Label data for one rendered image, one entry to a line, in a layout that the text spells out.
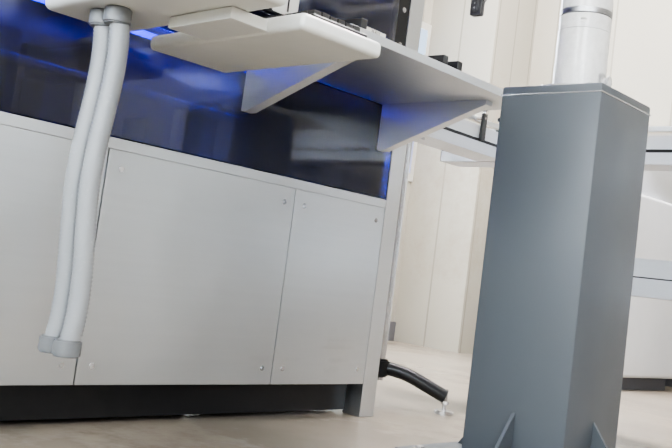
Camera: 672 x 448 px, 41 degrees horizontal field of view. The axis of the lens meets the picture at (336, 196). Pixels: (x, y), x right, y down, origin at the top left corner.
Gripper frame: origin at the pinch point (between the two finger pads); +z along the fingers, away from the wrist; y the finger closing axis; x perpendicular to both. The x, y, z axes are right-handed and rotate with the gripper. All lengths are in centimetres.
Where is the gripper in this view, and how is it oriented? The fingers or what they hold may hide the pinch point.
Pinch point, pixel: (477, 8)
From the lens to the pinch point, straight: 241.9
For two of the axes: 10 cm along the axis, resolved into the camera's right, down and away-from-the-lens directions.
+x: 7.5, 0.4, -6.6
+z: -1.3, 9.9, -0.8
